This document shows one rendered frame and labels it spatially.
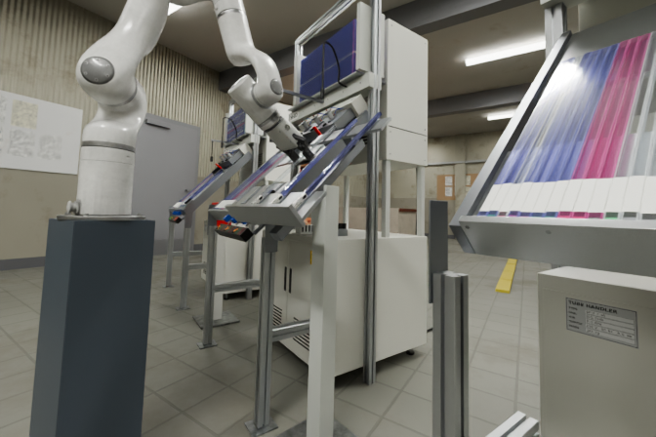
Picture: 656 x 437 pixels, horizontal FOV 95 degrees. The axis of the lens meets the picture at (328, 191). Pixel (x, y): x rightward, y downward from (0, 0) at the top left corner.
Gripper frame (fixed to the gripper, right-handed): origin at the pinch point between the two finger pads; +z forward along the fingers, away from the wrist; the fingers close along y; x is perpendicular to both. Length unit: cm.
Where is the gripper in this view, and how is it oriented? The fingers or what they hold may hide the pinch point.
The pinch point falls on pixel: (302, 156)
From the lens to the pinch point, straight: 107.1
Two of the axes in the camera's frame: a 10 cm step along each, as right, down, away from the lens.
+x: -4.6, 7.6, -4.6
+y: -6.8, 0.3, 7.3
